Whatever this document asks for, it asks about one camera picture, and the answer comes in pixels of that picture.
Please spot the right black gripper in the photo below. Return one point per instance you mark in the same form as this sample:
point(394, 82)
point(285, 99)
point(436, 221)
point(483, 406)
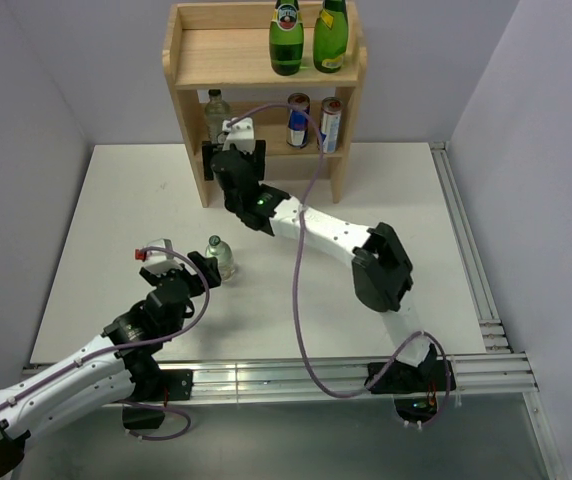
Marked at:
point(257, 159)

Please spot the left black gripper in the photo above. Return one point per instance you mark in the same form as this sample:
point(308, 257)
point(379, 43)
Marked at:
point(194, 279)

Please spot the clear bottle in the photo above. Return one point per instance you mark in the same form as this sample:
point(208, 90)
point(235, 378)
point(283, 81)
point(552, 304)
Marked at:
point(220, 250)
point(217, 111)

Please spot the blue Red Bull can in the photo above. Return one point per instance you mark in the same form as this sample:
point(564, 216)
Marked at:
point(297, 125)

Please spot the silver Red Bull can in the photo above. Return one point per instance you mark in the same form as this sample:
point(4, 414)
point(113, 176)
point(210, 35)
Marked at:
point(329, 125)

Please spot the green bottle red label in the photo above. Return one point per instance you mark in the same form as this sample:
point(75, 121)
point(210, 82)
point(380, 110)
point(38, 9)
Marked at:
point(286, 38)

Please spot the green bottle yellow label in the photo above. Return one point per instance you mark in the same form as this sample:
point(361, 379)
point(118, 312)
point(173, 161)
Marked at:
point(330, 37)

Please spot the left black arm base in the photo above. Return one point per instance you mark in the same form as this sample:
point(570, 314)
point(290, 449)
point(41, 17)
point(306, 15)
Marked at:
point(166, 386)

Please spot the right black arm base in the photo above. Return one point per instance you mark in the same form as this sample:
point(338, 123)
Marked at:
point(415, 390)

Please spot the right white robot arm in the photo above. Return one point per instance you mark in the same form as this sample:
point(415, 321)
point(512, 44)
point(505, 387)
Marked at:
point(380, 267)

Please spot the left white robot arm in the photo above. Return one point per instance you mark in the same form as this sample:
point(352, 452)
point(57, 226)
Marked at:
point(116, 365)

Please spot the wooden two-tier shelf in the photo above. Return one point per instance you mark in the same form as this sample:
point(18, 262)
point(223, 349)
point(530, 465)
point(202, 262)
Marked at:
point(224, 45)

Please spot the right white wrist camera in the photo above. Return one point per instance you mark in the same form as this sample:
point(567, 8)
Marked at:
point(238, 134)

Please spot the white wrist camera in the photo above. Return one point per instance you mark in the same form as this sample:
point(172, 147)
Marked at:
point(156, 257)
point(238, 134)

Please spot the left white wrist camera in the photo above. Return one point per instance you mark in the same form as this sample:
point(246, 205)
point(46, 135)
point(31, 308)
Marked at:
point(156, 257)

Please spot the aluminium frame rail right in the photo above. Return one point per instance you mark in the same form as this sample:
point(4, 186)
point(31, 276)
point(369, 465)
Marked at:
point(493, 332)

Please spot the aluminium frame rail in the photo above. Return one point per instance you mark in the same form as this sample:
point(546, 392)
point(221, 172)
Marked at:
point(493, 332)
point(268, 381)

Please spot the aluminium frame rail front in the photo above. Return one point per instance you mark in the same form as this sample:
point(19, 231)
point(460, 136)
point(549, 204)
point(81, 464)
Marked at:
point(268, 381)

